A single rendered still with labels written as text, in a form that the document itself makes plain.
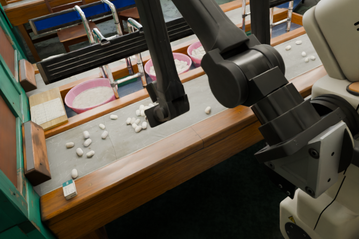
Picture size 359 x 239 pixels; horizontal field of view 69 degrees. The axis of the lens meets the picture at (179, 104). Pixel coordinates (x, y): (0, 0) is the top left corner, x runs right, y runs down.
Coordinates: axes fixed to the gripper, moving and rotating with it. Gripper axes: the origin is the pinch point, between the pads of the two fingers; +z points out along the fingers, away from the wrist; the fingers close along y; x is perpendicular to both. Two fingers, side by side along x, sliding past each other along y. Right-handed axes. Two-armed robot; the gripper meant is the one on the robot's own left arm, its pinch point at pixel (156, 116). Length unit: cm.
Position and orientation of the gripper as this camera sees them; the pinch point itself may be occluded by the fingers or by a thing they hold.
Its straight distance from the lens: 98.0
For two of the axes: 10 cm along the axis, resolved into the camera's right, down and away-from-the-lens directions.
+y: -8.8, 3.7, -3.1
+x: 4.0, 9.2, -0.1
